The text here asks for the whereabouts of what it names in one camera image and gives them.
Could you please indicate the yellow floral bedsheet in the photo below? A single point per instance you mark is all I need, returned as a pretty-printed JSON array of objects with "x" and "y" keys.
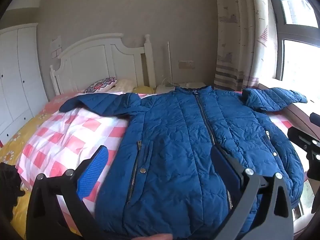
[{"x": 15, "y": 142}]

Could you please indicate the person's left hand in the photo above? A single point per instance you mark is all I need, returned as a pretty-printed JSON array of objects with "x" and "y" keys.
[{"x": 160, "y": 237}]

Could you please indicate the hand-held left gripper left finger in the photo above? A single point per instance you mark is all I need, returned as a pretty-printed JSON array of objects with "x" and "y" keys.
[{"x": 93, "y": 172}]

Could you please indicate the white wardrobe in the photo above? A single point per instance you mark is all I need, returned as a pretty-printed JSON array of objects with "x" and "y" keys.
[{"x": 17, "y": 80}]

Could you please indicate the cream pillow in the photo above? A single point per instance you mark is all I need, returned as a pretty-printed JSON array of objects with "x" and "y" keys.
[{"x": 125, "y": 85}]

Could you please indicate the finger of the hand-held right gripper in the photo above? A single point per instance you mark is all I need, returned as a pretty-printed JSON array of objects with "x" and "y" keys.
[
  {"x": 300, "y": 136},
  {"x": 315, "y": 118}
]

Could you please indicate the patterned pillow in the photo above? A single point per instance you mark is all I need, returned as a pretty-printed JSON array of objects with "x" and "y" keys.
[{"x": 101, "y": 85}]

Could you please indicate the white bed headboard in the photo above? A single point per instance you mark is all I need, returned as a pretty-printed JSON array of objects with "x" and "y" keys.
[{"x": 87, "y": 65}]

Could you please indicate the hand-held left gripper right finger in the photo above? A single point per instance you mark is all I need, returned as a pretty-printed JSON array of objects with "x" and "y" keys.
[{"x": 226, "y": 167}]

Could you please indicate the window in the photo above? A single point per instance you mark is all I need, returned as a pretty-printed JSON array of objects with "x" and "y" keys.
[{"x": 300, "y": 62}]

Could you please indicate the white nightstand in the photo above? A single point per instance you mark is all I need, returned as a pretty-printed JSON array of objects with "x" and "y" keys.
[{"x": 165, "y": 88}]

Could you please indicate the printed curtain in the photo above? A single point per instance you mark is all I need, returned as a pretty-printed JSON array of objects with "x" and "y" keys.
[{"x": 232, "y": 42}]

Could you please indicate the blue puffer jacket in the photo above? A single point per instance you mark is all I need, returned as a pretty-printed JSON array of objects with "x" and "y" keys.
[{"x": 175, "y": 142}]

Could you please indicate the dark cloth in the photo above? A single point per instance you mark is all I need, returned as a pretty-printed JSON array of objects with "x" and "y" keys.
[{"x": 10, "y": 180}]

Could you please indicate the wall paper notes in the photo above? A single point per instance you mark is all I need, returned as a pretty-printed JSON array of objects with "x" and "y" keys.
[{"x": 56, "y": 46}]

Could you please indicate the yellow pillow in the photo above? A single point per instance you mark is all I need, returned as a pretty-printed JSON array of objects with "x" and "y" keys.
[{"x": 142, "y": 90}]

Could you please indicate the red white checkered cloth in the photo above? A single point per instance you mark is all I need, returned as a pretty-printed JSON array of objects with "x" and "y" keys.
[{"x": 70, "y": 140}]

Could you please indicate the window sill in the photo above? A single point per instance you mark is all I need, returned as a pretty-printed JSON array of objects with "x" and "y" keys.
[{"x": 303, "y": 118}]

